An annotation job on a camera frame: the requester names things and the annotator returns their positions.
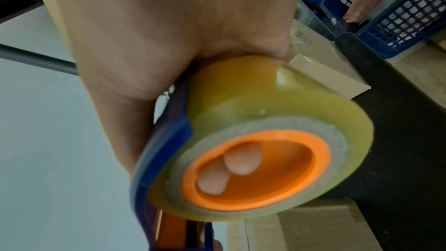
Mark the grey metal bar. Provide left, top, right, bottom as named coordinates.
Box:
left=0, top=44, right=79, bottom=76

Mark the copper foil packet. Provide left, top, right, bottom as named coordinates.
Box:
left=342, top=0, right=396, bottom=26

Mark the clear plastic container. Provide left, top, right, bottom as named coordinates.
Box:
left=296, top=0, right=337, bottom=40

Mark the person's right hand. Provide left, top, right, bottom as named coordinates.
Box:
left=35, top=0, right=302, bottom=196

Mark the blue plastic lattice basket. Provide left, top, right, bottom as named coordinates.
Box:
left=321, top=0, right=446, bottom=59

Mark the brown cardboard box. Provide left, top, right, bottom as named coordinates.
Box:
left=287, top=20, right=372, bottom=99

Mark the blue and orange tape dispenser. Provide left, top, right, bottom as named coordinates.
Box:
left=130, top=87, right=332, bottom=251

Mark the flat cardboard box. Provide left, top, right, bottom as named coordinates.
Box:
left=226, top=199, right=386, bottom=251

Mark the clear packing tape roll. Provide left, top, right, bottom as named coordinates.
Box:
left=146, top=54, right=375, bottom=221

